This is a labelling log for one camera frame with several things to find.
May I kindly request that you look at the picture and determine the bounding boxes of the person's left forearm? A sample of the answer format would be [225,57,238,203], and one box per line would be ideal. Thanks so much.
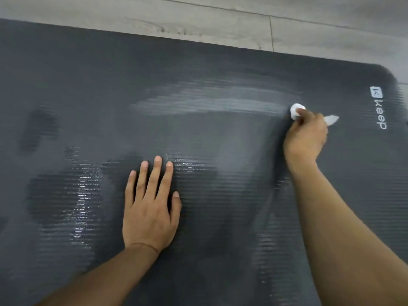
[35,244,160,306]

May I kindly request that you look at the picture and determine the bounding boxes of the person's left hand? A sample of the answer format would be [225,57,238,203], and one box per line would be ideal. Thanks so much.
[122,156,183,254]

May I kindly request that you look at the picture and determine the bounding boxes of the person's right hand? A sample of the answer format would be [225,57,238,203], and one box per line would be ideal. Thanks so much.
[283,108,329,171]

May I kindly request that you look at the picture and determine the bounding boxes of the dark grey yoga mat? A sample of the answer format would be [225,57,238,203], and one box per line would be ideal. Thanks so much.
[0,18,408,306]

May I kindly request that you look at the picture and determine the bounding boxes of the person's right forearm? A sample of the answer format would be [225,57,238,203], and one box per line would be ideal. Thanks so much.
[288,162,408,306]

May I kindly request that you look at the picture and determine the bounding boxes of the white tissue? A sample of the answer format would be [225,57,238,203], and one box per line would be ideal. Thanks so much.
[290,103,340,127]

